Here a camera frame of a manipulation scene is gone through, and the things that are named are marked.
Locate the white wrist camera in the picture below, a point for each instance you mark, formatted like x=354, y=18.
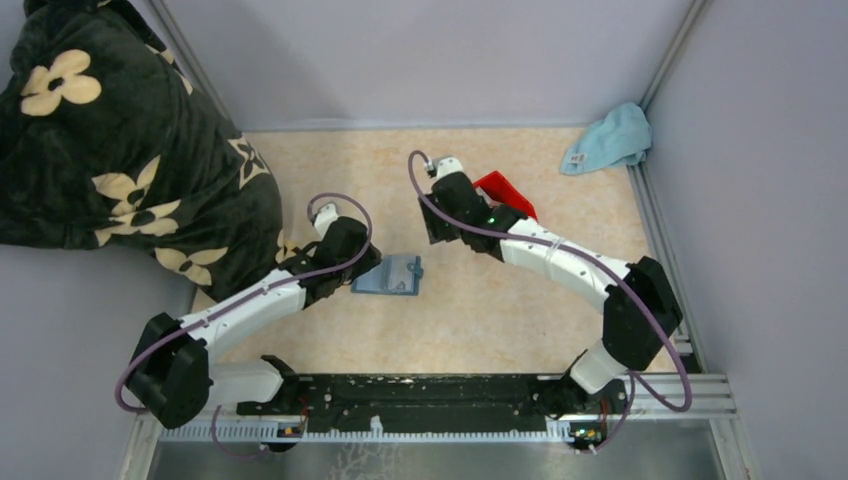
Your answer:
x=324, y=218
x=442, y=167

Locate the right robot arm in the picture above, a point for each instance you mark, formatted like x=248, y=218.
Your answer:
x=638, y=308

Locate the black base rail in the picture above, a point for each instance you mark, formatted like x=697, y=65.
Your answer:
x=424, y=407

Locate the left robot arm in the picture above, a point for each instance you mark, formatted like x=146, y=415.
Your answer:
x=174, y=371

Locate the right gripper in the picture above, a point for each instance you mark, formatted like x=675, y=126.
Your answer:
x=438, y=231

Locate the red plastic bin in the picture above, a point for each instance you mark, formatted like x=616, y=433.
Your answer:
x=498, y=189

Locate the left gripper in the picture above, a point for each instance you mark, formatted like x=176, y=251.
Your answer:
x=371, y=259

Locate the light blue cloth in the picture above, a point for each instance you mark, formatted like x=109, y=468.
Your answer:
x=622, y=138

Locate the teal card holder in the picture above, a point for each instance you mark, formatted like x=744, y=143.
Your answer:
x=396, y=275

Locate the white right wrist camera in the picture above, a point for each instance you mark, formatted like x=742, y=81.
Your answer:
x=442, y=167

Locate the black floral blanket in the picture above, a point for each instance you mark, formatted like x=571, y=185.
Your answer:
x=106, y=142

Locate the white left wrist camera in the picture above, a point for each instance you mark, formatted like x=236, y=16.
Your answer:
x=324, y=218

